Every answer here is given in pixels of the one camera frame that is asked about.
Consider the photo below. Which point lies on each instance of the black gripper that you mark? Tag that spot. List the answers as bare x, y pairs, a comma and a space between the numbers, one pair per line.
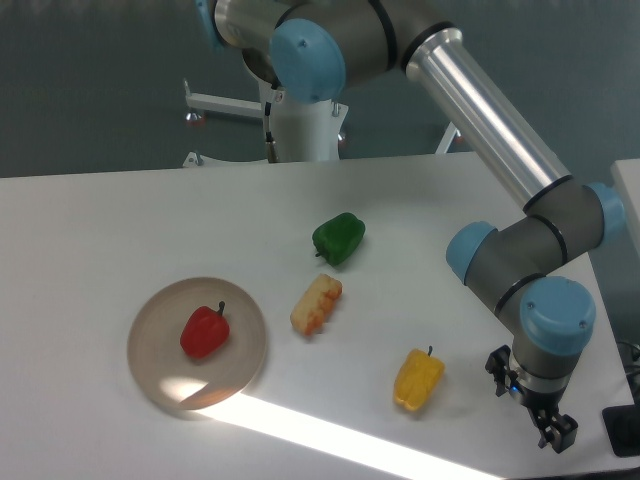
540, 396

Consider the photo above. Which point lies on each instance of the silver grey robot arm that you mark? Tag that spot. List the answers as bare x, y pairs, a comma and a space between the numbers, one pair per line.
305, 53

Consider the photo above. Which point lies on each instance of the yellow toy bell pepper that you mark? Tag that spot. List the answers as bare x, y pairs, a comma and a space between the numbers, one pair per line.
416, 379

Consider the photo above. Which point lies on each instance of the green toy bell pepper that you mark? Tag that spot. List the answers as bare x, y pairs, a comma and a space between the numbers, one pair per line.
338, 238

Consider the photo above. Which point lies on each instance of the red toy bell pepper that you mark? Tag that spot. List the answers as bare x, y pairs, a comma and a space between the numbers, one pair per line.
205, 331

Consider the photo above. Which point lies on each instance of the round beige plate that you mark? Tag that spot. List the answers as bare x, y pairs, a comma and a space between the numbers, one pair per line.
166, 374

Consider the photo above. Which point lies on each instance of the black box at right edge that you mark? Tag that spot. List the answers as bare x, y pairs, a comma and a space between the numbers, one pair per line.
622, 426

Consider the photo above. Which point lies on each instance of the orange white toy food block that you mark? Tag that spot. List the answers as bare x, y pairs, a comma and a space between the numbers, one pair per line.
316, 304

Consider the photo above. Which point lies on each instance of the white side table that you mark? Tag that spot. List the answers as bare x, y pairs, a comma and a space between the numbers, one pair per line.
626, 174

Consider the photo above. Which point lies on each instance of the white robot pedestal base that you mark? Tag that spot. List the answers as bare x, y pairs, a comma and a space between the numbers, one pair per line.
293, 132

